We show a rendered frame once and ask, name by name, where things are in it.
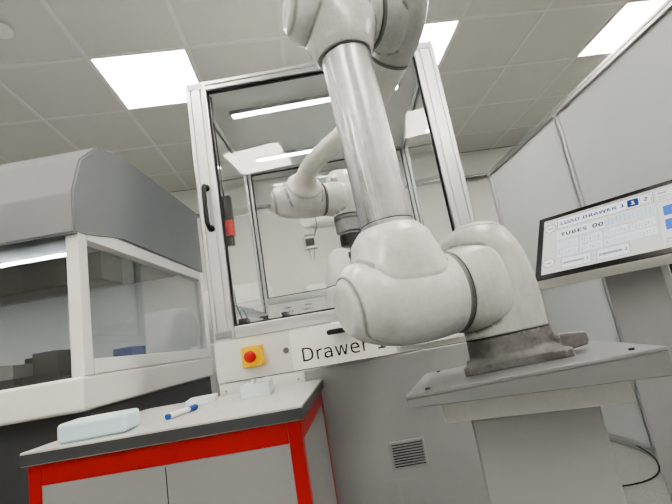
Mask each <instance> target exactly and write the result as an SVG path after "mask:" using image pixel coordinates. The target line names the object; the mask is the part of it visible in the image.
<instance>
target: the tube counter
mask: <svg viewBox="0 0 672 504"><path fill-rule="evenodd" d="M652 214H656V209H655V204H653V205H649V206H646V207H642V208H639V209H635V210H632V211H628V212H625V213H621V214H617V215H614V216H610V217H607V218H603V219H600V220H596V221H593V222H591V231H593V230H596V229H600V228H604V227H608V226H611V225H615V224H619V223H622V222H626V221H630V220H634V219H637V218H641V217H645V216H648V215H652Z"/></svg>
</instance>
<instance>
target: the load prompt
mask: <svg viewBox="0 0 672 504"><path fill-rule="evenodd" d="M652 202H654V197H653V191H652V192H649V193H645V194H642V195H639V196H635V197H632V198H629V199H625V200H622V201H619V202H615V203H612V204H609V205H605V206H602V207H599V208H595V209H592V210H589V211H585V212H582V213H579V214H575V215H572V216H569V217H565V218H562V219H559V220H557V230H558V229H561V228H565V227H568V226H572V225H575V224H579V223H582V222H586V221H589V220H593V219H596V218H600V217H603V216H607V215H610V214H614V213H617V212H621V211H624V210H628V209H631V208H635V207H638V206H642V205H645V204H649V203H652Z"/></svg>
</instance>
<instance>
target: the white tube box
mask: <svg viewBox="0 0 672 504"><path fill-rule="evenodd" d="M273 391H274V387H273V379H272V378H269V379H268V380H267V382H262V380H258V381H256V383H255V384H251V382H247V383H245V384H243V385H241V386H240V395H241V400H244V399H249V398H255V397H260V396H266V395H270V394H271V393H272V392H273Z"/></svg>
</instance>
